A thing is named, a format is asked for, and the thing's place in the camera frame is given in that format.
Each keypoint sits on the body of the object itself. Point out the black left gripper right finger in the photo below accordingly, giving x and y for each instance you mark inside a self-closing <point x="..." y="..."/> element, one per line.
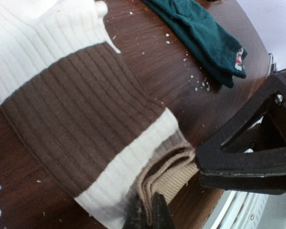
<point x="161" y="215"/>

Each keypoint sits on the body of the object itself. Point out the dark teal sock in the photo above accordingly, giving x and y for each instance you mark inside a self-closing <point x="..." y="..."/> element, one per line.
<point x="219" y="52"/>

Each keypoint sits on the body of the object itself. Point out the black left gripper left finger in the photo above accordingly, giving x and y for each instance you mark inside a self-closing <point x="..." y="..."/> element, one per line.
<point x="137" y="216"/>

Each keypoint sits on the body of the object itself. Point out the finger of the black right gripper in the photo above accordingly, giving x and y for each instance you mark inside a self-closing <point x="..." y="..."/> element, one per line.
<point x="250" y="152"/>

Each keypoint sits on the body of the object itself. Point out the cream brown striped sock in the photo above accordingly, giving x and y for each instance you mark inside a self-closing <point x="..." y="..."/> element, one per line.
<point x="79" y="109"/>

